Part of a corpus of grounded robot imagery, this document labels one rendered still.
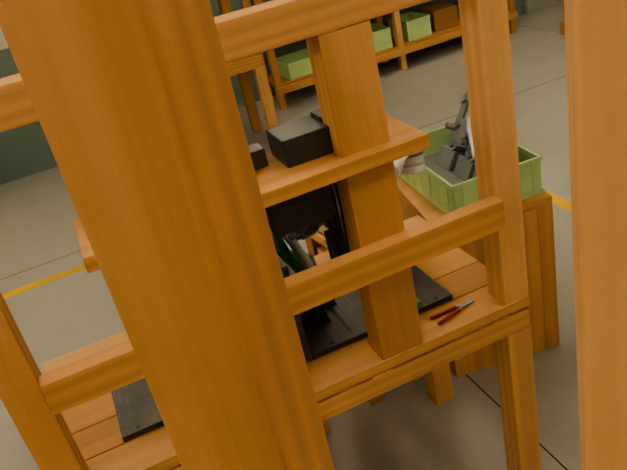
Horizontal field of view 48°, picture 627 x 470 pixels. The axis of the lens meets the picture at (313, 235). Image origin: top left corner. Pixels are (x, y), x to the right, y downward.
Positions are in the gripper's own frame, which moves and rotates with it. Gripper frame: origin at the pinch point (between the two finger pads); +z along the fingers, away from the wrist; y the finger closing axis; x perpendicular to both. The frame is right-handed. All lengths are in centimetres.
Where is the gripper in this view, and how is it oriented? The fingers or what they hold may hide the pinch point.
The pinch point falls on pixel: (292, 238)
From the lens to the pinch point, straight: 220.3
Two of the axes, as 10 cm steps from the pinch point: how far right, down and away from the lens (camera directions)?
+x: 5.7, 7.8, -2.5
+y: -0.4, -2.7, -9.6
